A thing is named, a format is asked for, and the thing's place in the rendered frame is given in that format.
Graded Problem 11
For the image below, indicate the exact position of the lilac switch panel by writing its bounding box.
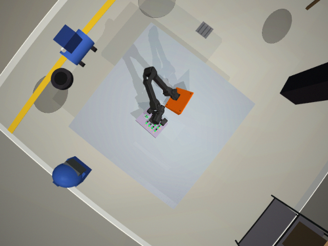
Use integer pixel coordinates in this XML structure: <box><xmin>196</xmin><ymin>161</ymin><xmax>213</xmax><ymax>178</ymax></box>
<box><xmin>136</xmin><ymin>107</ymin><xmax>168</xmax><ymax>138</ymax></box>

